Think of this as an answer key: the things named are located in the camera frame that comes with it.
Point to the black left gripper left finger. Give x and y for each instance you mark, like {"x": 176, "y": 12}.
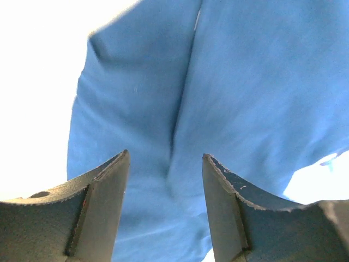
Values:
{"x": 75, "y": 221}

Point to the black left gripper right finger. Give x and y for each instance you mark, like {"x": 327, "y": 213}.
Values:
{"x": 249, "y": 224}

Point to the dark blue printed t-shirt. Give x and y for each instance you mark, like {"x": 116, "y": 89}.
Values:
{"x": 260, "y": 85}

